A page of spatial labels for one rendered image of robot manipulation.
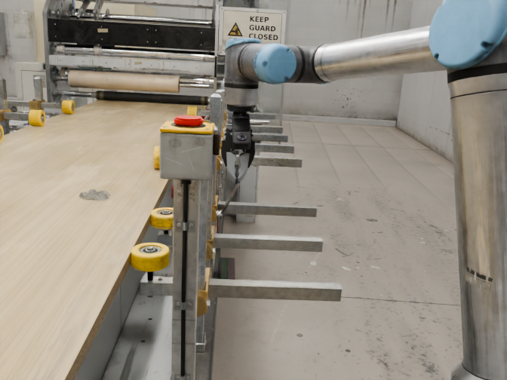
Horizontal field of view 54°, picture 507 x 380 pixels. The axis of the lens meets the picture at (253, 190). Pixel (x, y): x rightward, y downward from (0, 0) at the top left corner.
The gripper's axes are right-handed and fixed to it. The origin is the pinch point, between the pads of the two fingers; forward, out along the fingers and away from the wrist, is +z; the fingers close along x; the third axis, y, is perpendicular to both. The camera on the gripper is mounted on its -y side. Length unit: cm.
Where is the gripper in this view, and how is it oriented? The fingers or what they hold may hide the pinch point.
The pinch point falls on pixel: (236, 179)
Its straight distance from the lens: 135.4
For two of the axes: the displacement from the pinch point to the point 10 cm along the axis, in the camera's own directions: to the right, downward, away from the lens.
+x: -10.0, -0.4, -0.5
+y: -0.3, -2.7, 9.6
